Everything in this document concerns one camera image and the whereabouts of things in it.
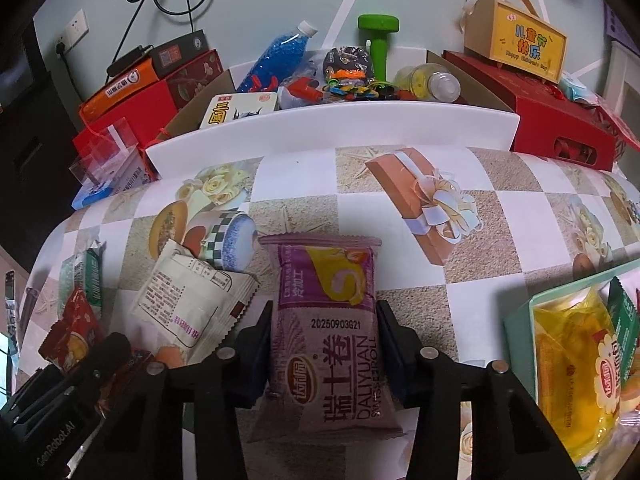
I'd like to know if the black cable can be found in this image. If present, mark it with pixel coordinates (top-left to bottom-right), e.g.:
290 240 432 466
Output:
107 0 216 76

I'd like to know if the red patterned box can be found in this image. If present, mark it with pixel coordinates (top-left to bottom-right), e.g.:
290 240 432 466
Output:
80 49 223 136

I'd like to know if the white tray with teal rim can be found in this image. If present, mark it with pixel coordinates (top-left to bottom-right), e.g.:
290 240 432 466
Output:
502 260 640 480

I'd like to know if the white cardboard box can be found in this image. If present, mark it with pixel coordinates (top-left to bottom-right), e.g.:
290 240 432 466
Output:
160 50 516 143

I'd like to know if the black power adapter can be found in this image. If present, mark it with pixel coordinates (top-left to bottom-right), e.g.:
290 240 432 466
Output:
106 45 153 77

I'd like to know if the yellow white card box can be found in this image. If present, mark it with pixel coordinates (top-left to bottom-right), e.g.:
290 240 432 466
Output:
198 91 280 128

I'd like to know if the purple swiss roll packet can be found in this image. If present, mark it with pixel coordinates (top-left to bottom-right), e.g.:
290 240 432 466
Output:
247 234 405 443

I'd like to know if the orange box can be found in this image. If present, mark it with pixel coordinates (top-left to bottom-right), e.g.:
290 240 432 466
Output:
78 57 161 121

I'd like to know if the red printed bag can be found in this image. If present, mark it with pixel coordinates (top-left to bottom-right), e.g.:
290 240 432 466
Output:
592 95 640 153

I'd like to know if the green dumbbell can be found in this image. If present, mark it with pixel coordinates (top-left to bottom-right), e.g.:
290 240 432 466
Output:
357 14 403 83

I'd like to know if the purple wall poster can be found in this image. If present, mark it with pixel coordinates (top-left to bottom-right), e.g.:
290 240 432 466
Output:
605 2 638 46

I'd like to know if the white wall socket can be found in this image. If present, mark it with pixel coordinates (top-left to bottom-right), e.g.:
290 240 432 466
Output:
52 9 90 53

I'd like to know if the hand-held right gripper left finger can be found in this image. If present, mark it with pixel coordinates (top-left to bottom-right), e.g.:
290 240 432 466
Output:
80 300 273 480

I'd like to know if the green white snack packet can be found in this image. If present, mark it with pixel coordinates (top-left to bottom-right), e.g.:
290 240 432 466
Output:
59 241 104 318

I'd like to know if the blue packet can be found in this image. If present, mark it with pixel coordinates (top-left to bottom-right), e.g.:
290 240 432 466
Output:
71 182 113 211

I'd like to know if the red toy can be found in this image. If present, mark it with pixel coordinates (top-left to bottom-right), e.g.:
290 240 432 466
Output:
287 77 321 101

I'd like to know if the pile of colourful clips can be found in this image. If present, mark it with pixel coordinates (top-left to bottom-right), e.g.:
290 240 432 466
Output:
322 80 401 103

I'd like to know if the dark flat box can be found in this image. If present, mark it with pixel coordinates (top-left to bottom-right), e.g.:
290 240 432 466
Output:
150 30 210 78

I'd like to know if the printed checkered tablecloth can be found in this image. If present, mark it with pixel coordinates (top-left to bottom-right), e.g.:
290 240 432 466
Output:
10 145 640 480

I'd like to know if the orange yellow snack packet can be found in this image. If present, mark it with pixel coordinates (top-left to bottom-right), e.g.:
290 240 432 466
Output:
131 239 260 366

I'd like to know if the white cabinet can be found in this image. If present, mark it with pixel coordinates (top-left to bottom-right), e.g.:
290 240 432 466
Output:
602 40 640 126

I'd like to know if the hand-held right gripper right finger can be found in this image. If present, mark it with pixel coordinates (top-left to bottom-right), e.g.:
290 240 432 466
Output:
376 300 581 480

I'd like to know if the yellow gift box with handle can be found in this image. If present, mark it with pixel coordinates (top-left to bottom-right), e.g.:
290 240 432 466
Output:
460 0 569 85

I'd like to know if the white board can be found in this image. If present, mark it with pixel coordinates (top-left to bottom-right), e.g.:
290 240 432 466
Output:
145 100 521 178

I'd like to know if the large red gift box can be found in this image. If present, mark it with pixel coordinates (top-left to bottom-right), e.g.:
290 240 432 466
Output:
442 50 626 172

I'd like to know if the dark round toy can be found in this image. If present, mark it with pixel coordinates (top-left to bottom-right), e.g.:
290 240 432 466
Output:
322 46 373 83

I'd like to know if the clear plastic box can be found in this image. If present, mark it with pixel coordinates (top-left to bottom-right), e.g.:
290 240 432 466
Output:
70 117 138 186

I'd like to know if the light blue tissue pack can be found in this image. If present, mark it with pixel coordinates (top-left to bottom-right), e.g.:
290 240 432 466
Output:
560 74 601 106

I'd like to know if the clear plastic jar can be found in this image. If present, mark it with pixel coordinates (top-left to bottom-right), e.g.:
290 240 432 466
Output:
395 62 462 103

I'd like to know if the bottle of blue beads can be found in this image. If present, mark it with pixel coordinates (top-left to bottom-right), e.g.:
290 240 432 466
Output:
236 20 319 93

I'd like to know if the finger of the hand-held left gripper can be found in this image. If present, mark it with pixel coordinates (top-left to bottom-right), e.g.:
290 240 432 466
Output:
10 332 133 431

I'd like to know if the smartphone in clear case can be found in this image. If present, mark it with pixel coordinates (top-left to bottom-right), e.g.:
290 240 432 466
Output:
4 269 21 361

